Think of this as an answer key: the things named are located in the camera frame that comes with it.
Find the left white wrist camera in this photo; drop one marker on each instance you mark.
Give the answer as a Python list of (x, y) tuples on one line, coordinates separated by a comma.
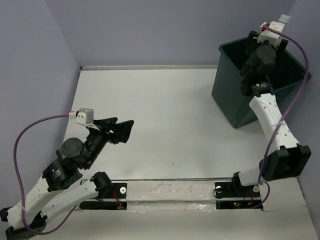
[(85, 117)]

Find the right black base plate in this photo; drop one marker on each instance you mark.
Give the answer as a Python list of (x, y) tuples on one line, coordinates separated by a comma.
[(229, 197)]

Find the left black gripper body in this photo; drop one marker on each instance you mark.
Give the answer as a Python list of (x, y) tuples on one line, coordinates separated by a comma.
[(98, 139)]

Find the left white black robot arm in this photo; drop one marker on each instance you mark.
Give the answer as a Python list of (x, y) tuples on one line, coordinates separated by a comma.
[(46, 200)]

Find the dark green plastic bin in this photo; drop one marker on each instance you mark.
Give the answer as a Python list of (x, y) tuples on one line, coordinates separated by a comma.
[(233, 89)]

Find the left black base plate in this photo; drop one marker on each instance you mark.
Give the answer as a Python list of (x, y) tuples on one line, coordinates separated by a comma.
[(114, 201)]

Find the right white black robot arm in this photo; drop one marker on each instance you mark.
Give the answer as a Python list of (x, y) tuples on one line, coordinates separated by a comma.
[(284, 157)]

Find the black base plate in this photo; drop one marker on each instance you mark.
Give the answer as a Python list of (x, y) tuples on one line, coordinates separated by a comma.
[(229, 197), (114, 201)]

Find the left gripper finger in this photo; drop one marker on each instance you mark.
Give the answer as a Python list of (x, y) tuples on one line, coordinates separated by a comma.
[(107, 124), (122, 130)]

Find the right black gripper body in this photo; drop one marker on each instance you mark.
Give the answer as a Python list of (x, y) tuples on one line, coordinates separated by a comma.
[(243, 71)]

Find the clear crushed bottle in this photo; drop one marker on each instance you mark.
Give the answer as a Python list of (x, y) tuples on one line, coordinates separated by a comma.
[(284, 19)]

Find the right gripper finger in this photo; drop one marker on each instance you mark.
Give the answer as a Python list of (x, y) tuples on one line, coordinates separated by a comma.
[(282, 43), (252, 40)]

